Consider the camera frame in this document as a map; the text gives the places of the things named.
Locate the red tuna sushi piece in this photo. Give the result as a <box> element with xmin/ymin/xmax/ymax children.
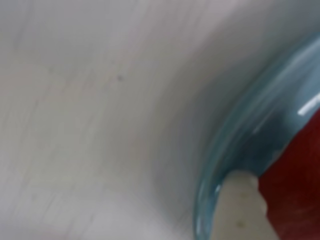
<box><xmin>257</xmin><ymin>107</ymin><xmax>320</xmax><ymax>240</ymax></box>

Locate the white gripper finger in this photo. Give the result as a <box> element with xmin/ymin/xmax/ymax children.
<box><xmin>210</xmin><ymin>169</ymin><xmax>280</xmax><ymax>240</ymax></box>

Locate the light blue ceramic dish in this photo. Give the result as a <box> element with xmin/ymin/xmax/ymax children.
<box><xmin>192</xmin><ymin>32</ymin><xmax>320</xmax><ymax>240</ymax></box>

